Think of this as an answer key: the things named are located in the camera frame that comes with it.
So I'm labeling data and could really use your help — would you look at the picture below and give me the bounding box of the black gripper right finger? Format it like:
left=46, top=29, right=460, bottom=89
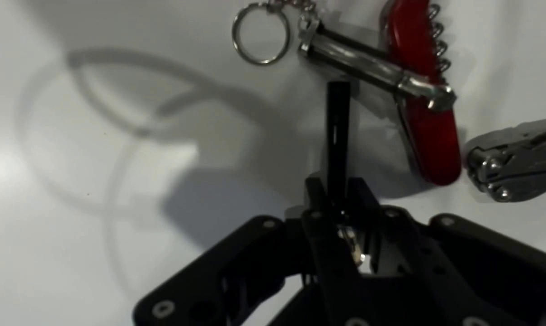
left=346, top=176, right=546, bottom=326

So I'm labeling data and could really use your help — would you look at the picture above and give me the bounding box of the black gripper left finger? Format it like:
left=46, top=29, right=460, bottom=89
left=131, top=174, right=377, bottom=326

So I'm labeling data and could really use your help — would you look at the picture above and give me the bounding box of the slim black stick object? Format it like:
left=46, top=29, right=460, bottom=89
left=325, top=80, right=354, bottom=214

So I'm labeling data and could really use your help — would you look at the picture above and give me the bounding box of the silver folding multitool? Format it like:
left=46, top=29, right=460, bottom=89
left=462, top=114, right=546, bottom=205

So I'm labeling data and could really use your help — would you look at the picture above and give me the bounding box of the red pocket knife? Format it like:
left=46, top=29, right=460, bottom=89
left=377, top=0, right=464, bottom=186

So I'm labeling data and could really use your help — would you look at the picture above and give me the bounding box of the small silver keychain tool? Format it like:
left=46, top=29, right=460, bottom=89
left=294, top=16, right=459, bottom=114

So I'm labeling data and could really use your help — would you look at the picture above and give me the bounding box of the silver key ring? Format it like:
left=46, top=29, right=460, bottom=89
left=229, top=0, right=292, bottom=67

